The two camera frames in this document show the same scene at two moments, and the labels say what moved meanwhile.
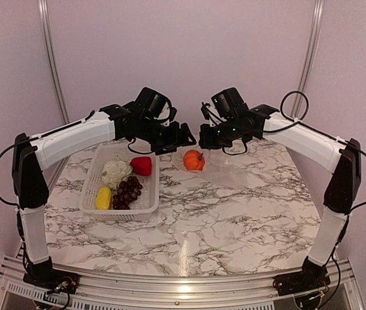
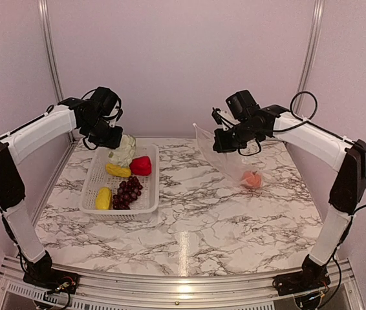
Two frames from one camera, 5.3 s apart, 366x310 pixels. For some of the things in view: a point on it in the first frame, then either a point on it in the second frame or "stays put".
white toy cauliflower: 114,172 → 125,153
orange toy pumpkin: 193,160 → 252,179
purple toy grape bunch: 127,191 stays put
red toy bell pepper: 141,166 stays put
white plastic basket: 121,185 stays put
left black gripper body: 161,138 → 100,135
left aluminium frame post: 52,57 stays put
